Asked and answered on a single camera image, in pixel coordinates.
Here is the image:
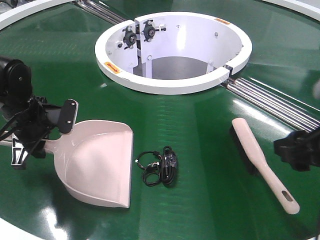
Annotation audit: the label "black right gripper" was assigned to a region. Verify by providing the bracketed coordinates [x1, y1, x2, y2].
[273, 129, 320, 172]

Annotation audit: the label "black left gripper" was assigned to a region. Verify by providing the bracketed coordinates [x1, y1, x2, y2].
[4, 95, 79, 170]

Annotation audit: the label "pink hand brush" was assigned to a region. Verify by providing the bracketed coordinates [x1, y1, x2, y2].
[231, 117, 300, 215]

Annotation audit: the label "pink plastic dustpan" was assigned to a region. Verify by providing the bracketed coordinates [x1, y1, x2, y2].
[44, 120, 134, 208]

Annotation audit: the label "thin black looped cable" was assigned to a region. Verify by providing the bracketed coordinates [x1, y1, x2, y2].
[134, 150, 163, 186]

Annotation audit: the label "thick black cable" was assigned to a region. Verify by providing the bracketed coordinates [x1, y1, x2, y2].
[158, 145, 179, 188]

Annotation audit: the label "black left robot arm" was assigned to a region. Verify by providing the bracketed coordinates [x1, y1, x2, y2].
[0, 56, 78, 170]

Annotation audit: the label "steel rollers right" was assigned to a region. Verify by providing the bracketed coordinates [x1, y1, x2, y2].
[221, 78, 320, 132]

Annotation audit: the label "steel rollers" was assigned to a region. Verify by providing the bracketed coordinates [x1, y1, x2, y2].
[73, 0, 126, 25]
[221, 78, 320, 132]

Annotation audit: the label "white outer rim front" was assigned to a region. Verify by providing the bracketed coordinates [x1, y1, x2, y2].
[0, 218, 39, 240]

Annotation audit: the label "white rim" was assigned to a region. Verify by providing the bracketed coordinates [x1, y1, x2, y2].
[0, 0, 71, 30]
[264, 0, 320, 19]
[0, 218, 39, 240]

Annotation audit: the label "white outer rim left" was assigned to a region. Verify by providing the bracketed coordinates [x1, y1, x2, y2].
[0, 0, 71, 30]

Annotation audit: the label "black left bearing block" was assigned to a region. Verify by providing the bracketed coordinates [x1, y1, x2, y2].
[122, 26, 137, 50]

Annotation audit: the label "black bearing block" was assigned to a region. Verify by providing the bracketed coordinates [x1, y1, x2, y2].
[142, 19, 167, 42]
[122, 26, 137, 50]

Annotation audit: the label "steel rollers top left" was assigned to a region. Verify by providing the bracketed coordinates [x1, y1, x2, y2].
[73, 0, 126, 25]

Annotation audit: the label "white outer rim right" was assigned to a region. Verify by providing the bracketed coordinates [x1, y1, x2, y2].
[264, 0, 320, 19]

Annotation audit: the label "black right bearing block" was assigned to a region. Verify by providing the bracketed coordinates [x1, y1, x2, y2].
[142, 19, 167, 42]

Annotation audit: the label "white inner conveyor ring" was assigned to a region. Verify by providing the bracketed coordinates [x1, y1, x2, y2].
[94, 11, 253, 96]

